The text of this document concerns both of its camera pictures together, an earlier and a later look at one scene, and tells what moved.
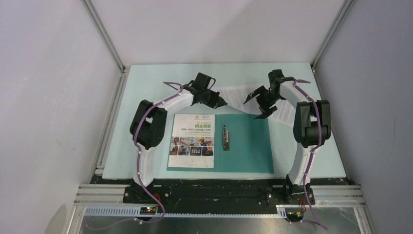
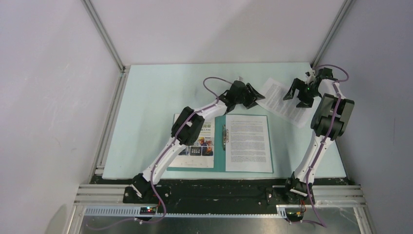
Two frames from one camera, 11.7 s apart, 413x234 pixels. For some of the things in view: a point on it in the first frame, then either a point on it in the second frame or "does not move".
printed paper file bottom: x=236 y=97 -> x=249 y=147
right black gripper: x=264 y=108 -> x=299 y=84
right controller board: x=294 y=214 does not move
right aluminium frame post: x=345 y=8 does not move
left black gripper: x=215 y=103 -> x=252 y=96
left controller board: x=149 y=210 does not move
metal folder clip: x=226 y=139 does not move
